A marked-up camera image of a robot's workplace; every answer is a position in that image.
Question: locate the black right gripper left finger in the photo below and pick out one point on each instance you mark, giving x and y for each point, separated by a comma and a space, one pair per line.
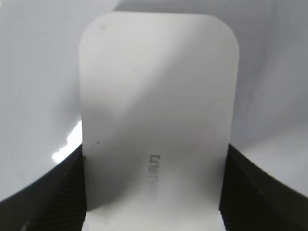
55, 202

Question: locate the white board eraser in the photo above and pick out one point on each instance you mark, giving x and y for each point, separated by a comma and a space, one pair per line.
156, 95

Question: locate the white board with grey frame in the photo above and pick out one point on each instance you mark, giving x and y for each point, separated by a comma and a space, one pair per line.
39, 104

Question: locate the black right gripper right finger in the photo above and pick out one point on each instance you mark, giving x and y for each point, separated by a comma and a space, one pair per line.
252, 200

